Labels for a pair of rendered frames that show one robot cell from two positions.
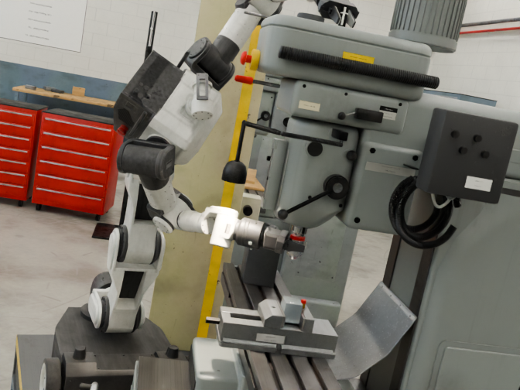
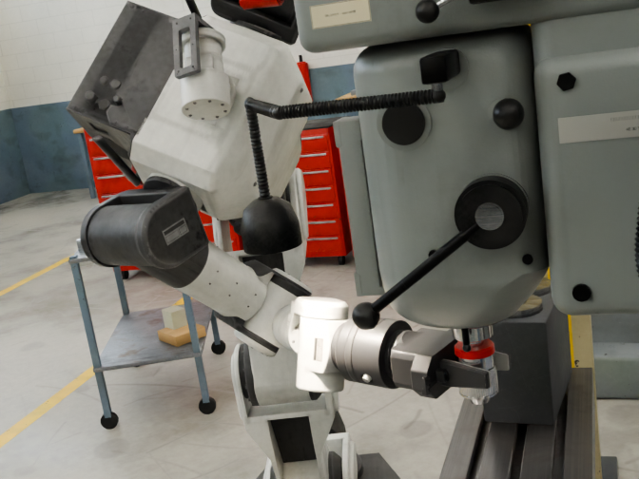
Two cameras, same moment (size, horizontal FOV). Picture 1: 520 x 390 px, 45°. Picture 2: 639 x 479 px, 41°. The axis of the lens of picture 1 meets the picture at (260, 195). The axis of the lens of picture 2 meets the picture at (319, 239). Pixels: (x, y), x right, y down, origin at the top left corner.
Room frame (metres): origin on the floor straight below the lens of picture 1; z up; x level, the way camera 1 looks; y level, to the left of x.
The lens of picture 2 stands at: (0.97, -0.47, 1.65)
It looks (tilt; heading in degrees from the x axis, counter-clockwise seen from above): 14 degrees down; 30
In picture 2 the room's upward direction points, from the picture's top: 8 degrees counter-clockwise
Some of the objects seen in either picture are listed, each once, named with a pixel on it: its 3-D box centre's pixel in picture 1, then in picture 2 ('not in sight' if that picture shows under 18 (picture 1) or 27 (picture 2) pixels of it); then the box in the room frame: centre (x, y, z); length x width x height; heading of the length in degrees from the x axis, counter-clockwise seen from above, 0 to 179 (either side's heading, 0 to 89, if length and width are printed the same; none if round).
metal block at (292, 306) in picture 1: (290, 309); not in sight; (1.78, -0.15, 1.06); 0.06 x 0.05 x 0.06; 10
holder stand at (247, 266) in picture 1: (261, 251); (525, 345); (2.37, -0.05, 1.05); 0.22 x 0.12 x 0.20; 4
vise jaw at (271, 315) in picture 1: (271, 313); not in sight; (1.77, -0.10, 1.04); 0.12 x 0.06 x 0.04; 10
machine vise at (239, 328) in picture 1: (277, 325); not in sight; (1.77, -0.12, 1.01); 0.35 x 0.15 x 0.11; 100
